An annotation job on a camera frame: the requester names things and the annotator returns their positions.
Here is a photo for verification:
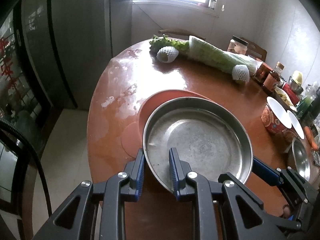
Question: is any orange carrot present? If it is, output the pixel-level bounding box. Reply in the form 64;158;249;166
304;126;318;151

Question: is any brown sauce bottle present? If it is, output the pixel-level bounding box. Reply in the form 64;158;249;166
262;62;284;94

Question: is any red box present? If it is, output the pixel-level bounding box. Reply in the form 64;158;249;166
282;83;300;105

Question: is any left foam-netted fruit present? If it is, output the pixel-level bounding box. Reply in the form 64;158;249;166
156;46;179;63

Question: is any green liquid plastic bottle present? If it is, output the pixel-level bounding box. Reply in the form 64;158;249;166
296;82;319;119

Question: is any curved wooden armchair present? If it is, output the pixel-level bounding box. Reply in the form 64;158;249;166
158;28;206;41

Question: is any red-brown plastic plate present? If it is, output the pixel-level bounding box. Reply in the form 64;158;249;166
121;89;210;158

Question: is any wrapped napa cabbage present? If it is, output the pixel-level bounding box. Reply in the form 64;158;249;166
188;36;263;76

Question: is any small steel bowl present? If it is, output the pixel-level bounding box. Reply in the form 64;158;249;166
288;76;304;95

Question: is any foam-netted fruit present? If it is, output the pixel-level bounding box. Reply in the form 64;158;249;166
156;46;179;63
232;64;250;83

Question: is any white bowl red pattern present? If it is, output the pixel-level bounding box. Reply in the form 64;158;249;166
261;96;292;134

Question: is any steel mixing bowl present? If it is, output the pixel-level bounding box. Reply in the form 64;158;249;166
287;138;311;181

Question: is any green leafy lettuce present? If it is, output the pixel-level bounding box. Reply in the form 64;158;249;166
149;35;189;56

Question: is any black cable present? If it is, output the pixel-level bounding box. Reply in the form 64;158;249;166
0;118;53;215

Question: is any clear jar black lid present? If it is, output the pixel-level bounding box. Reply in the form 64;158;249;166
227;36;248;55

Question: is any red chili sauce jar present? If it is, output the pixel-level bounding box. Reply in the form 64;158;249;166
253;62;272;85

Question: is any right foam-netted fruit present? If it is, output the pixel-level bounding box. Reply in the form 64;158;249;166
232;64;250;83

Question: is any white dish with food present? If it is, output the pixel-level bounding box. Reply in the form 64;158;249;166
274;87;297;112

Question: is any dark refrigerator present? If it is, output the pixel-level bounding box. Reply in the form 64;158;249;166
0;0;113;111

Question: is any yellow cup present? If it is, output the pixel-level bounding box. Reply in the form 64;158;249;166
291;70;303;86

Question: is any round metal pan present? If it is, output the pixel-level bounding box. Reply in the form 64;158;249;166
143;97;253;192

